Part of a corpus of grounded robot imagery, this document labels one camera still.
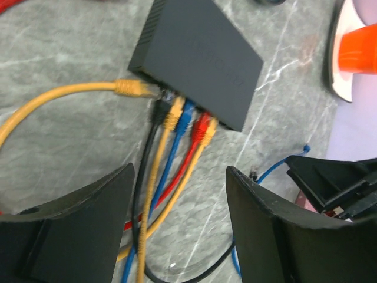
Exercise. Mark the pink dotted plate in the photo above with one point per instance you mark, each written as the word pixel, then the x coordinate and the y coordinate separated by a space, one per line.
pixel 303 202

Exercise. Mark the black network switch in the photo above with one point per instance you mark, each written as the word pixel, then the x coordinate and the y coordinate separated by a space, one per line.
pixel 191 47

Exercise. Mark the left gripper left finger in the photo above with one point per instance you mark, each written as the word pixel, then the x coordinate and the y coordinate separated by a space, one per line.
pixel 74 238

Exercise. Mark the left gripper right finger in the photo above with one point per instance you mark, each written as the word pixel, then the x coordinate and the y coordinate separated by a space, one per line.
pixel 278 241

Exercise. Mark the white square plate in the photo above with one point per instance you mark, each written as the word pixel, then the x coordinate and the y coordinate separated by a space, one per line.
pixel 337 77

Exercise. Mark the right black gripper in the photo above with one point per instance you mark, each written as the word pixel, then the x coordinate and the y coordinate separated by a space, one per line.
pixel 339 189

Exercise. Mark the orange plastic cup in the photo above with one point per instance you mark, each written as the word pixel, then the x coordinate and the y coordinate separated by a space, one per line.
pixel 357 52

